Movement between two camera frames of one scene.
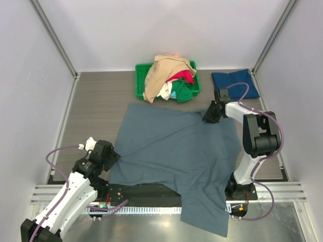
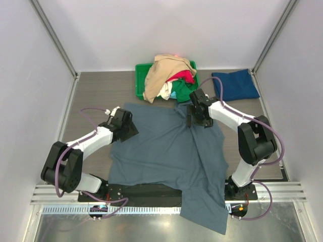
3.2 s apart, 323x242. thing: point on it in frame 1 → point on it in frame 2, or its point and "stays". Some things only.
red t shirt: [185, 74] stays
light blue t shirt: [173, 95] stays
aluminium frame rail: [283, 192] stays
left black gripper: [114, 157] → [132, 131]
